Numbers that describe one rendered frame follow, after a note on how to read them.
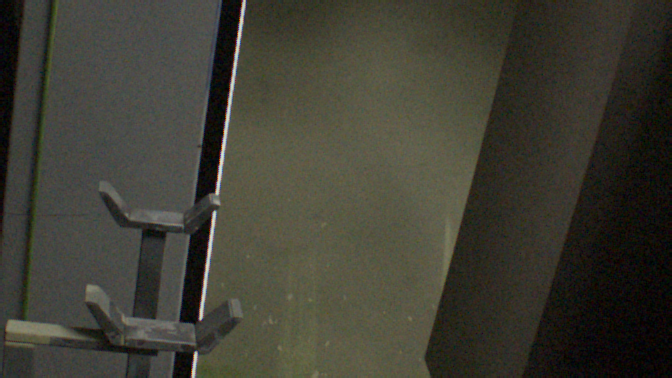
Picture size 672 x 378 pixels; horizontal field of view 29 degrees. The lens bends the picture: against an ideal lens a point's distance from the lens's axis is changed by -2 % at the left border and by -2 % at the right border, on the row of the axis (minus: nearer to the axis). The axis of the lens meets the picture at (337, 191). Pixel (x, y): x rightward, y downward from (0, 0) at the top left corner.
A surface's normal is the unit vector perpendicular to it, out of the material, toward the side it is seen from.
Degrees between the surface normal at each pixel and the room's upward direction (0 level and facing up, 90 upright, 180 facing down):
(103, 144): 90
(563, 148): 90
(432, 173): 57
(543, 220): 90
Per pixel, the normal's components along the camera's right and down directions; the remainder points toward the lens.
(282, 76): 0.20, -0.29
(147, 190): 0.14, 0.27
